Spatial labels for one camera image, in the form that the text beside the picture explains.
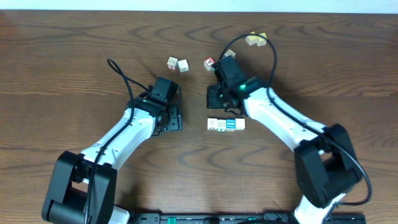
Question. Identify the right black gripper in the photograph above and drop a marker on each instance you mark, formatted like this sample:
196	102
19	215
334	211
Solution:
213	101

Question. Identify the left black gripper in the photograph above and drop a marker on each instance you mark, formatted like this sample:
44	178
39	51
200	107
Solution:
175	120

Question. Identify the cream wooden number block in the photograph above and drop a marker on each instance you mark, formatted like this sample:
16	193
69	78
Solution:
212	123

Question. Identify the green sided wooden block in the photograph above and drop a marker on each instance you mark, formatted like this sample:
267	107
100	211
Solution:
221	125

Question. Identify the blue faced wooden block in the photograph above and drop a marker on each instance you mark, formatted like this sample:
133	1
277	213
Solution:
230	125

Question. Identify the plain cream wooden block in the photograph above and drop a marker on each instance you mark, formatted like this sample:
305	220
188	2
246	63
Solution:
240	124

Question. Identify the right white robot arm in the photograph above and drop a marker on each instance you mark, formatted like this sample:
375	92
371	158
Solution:
326	165

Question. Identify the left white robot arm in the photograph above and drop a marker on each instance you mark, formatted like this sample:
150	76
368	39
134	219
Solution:
82	187

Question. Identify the red letter A block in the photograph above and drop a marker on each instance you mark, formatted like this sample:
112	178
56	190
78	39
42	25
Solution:
208	63

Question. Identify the blue sided wooden block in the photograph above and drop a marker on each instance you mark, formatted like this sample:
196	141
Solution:
229	53

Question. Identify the plain wooden letter block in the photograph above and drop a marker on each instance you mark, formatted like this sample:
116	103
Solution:
183	65

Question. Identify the left yellow wooden block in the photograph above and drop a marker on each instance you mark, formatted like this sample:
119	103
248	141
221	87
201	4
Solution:
251	39

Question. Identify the yellow wooden block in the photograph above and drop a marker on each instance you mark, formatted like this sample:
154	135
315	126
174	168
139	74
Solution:
261	39
251	39

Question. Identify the right yellow wooden block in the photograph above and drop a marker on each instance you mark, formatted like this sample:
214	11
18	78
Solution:
261	39

